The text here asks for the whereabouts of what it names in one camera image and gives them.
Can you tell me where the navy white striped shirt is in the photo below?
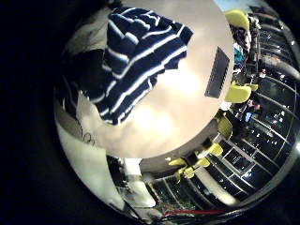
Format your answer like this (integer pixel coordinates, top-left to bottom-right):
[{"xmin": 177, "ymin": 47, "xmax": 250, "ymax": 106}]
[{"xmin": 79, "ymin": 7, "xmax": 195, "ymax": 126}]

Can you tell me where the small yellow chair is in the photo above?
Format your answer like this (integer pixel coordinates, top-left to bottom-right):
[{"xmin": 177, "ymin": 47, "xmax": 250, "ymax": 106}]
[
  {"xmin": 168, "ymin": 157, "xmax": 188, "ymax": 167},
  {"xmin": 174, "ymin": 165, "xmax": 196, "ymax": 181},
  {"xmin": 195, "ymin": 157, "xmax": 212, "ymax": 168},
  {"xmin": 207, "ymin": 142, "xmax": 224, "ymax": 158}
]

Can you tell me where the white round object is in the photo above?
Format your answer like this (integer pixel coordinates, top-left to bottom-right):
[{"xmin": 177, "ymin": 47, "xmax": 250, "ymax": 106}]
[{"xmin": 219, "ymin": 101, "xmax": 233, "ymax": 112}]

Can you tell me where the yellow shell chair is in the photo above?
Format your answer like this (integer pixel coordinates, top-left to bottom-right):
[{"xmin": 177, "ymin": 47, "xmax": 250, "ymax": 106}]
[{"xmin": 217, "ymin": 115, "xmax": 233, "ymax": 141}]

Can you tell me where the large yellow lounge chair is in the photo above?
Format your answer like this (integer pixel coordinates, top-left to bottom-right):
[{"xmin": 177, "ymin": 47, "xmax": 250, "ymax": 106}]
[{"xmin": 224, "ymin": 80, "xmax": 253, "ymax": 105}]

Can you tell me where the person in dark clothes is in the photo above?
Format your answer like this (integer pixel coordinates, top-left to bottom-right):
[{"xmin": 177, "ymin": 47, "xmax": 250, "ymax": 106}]
[{"xmin": 243, "ymin": 99, "xmax": 263, "ymax": 126}]

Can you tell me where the long pale bench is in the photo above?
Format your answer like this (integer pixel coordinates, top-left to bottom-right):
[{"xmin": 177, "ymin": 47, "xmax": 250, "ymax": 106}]
[{"xmin": 193, "ymin": 167, "xmax": 242, "ymax": 207}]

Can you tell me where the red cable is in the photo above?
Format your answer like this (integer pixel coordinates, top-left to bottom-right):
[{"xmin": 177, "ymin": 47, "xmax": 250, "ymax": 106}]
[{"xmin": 162, "ymin": 209, "xmax": 226, "ymax": 218}]

